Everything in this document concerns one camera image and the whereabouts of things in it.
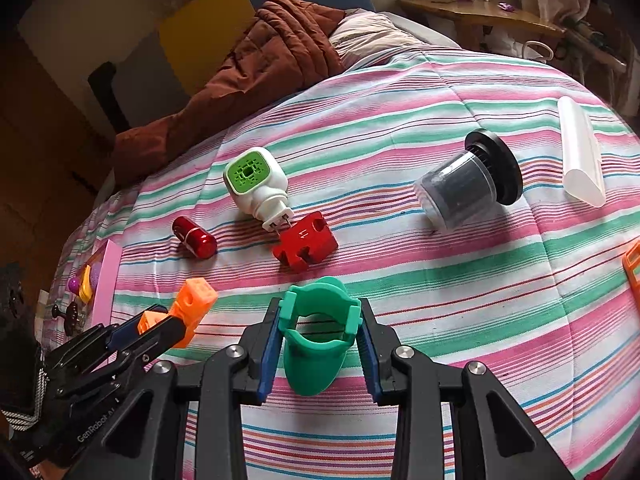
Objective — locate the orange calculator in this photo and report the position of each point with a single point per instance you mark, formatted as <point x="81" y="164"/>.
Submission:
<point x="634" y="272"/>

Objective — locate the small purple object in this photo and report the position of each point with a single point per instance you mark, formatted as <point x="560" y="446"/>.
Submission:
<point x="506" y="7"/>

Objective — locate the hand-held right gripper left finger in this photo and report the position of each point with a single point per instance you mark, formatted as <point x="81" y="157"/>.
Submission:
<point x="267" y="350"/>

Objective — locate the wooden wardrobe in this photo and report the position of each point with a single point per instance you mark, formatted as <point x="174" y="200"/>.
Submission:
<point x="40" y="160"/>

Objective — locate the black rolled mat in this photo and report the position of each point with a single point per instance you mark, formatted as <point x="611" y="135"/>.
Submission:
<point x="107" y="95"/>

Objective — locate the white half-round tube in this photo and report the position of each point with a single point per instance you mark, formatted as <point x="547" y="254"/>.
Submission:
<point x="580" y="155"/>

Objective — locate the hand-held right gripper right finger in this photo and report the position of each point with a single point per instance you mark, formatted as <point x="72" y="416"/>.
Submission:
<point x="369" y="355"/>

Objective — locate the white pillow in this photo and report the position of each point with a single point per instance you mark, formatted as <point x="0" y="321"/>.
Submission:
<point x="370" y="35"/>

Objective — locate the yellow toy with black print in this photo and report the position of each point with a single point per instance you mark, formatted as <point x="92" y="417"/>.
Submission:
<point x="89" y="282"/>

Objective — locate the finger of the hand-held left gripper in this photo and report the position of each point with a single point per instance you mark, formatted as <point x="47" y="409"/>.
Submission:
<point x="160" y="340"/>
<point x="130" y="330"/>

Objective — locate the orange linked cube toy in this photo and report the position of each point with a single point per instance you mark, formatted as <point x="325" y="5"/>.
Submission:
<point x="195" y="305"/>

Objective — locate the wooden bedside shelf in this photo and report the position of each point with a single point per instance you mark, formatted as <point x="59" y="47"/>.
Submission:
<point x="475" y="15"/>

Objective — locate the green plastic holder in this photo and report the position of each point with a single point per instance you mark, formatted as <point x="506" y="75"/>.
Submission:
<point x="315" y="370"/>

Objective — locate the brown ornate knob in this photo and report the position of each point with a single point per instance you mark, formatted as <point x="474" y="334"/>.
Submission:
<point x="70" y="320"/>

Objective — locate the brown quilt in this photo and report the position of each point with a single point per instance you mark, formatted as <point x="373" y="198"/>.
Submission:
<point x="250" y="70"/>

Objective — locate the red capsule case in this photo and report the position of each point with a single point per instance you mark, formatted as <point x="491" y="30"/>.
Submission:
<point x="195" y="237"/>

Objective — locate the purple silicone strainer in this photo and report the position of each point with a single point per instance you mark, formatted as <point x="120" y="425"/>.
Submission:
<point x="74" y="286"/>

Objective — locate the pink-rimmed white box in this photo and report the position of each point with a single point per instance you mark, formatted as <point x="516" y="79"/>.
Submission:
<point x="107" y="285"/>

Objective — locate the green white plug-in device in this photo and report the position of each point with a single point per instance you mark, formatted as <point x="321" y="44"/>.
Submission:
<point x="255" y="180"/>

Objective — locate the grey yellow blue headboard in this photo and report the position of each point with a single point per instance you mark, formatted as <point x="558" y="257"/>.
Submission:
<point x="200" y="35"/>

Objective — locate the clear jar with black lid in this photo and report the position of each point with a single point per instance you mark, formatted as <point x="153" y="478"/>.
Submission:
<point x="460" y="190"/>

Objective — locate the red puzzle block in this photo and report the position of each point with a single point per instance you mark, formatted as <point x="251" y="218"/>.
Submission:
<point x="305" y="245"/>

